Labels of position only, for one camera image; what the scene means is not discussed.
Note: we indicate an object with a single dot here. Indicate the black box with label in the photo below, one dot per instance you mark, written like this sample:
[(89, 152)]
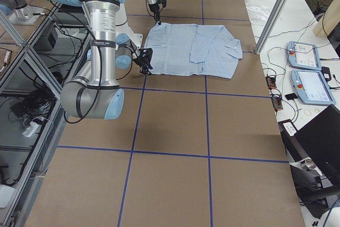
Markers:
[(288, 131)]

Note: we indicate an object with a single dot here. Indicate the blue teach pendant lower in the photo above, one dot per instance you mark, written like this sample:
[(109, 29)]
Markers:
[(311, 87)]

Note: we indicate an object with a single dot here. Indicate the grey USB hub right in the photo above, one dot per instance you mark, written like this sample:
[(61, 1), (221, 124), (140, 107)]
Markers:
[(276, 102)]

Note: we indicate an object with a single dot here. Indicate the light blue button-up shirt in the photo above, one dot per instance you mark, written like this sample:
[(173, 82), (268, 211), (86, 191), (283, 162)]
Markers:
[(192, 49)]

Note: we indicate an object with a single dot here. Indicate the blue teach pendant upper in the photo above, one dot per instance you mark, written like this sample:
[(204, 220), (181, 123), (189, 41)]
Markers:
[(303, 56)]

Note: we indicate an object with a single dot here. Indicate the white power strip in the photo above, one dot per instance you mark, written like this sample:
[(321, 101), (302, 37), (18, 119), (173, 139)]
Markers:
[(32, 128)]

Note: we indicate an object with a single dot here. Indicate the black laptop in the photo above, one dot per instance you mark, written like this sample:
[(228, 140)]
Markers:
[(319, 138)]

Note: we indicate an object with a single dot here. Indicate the grey USB hub left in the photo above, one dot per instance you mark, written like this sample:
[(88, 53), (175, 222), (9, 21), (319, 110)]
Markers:
[(271, 81)]

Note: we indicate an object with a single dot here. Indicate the grey aluminium frame post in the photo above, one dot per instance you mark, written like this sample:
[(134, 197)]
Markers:
[(273, 17)]

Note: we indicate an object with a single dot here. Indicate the wooden board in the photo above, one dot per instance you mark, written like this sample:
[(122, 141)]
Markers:
[(328, 21)]

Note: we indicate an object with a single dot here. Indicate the grey usb hub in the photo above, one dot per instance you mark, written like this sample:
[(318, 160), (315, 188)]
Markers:
[(271, 81), (276, 102)]

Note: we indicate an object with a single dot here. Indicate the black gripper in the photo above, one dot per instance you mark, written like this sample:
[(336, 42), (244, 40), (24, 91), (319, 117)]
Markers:
[(154, 10), (139, 59)]

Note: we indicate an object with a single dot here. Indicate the blue teach pendant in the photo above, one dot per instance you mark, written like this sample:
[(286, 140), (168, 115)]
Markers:
[(303, 56), (311, 87)]

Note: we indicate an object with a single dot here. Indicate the clear plastic bag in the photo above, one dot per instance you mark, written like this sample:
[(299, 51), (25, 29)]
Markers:
[(258, 14)]

